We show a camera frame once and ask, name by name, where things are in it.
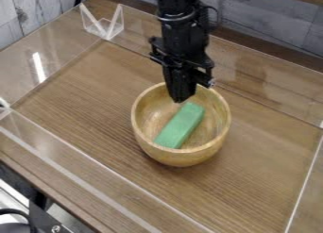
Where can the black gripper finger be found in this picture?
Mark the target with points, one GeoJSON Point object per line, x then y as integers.
{"type": "Point", "coordinates": [189, 84]}
{"type": "Point", "coordinates": [172, 81]}

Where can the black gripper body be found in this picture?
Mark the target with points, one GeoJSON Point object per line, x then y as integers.
{"type": "Point", "coordinates": [178, 50]}

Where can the green rectangular block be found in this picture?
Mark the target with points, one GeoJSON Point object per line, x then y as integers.
{"type": "Point", "coordinates": [180, 125]}

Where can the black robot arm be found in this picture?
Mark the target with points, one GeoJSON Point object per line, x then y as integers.
{"type": "Point", "coordinates": [178, 8]}

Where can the wooden bowl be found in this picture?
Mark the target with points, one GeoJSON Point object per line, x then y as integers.
{"type": "Point", "coordinates": [185, 156]}

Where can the clear acrylic corner bracket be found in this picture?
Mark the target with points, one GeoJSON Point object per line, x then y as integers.
{"type": "Point", "coordinates": [103, 28]}

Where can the clear acrylic tray wall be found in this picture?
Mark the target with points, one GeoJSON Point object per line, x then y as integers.
{"type": "Point", "coordinates": [85, 108]}

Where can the black metal stand bracket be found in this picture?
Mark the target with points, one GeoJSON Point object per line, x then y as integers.
{"type": "Point", "coordinates": [44, 222]}

